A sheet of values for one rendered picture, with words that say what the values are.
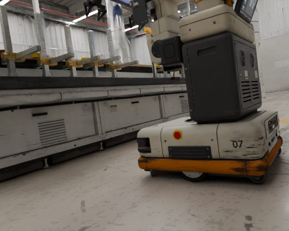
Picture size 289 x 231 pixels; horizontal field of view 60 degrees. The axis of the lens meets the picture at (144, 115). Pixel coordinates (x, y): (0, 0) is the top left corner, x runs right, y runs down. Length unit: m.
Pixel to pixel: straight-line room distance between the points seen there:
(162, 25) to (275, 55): 10.74
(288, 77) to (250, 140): 10.92
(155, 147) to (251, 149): 0.48
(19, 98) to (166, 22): 1.07
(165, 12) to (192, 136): 0.77
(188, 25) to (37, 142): 1.47
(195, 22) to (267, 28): 11.13
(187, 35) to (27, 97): 1.16
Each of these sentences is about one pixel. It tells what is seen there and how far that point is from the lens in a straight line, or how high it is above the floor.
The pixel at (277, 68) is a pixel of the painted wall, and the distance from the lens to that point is 12.09.
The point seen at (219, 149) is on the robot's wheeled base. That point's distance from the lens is 1.20.
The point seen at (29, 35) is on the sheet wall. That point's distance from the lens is 10.84.
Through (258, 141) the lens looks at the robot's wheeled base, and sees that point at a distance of 1.17.
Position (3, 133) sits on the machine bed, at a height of 0.34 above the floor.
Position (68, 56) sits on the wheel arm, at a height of 0.81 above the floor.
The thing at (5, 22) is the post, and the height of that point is 1.05.
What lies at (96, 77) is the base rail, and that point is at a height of 0.70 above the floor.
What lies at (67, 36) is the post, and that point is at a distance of 2.19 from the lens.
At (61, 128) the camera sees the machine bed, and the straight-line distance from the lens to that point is 2.31.
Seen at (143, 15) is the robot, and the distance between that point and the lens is 1.61.
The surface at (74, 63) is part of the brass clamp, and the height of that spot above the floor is 0.81.
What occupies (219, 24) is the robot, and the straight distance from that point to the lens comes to 1.23.
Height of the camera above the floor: 0.43
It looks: 3 degrees down
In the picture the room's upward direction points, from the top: 8 degrees counter-clockwise
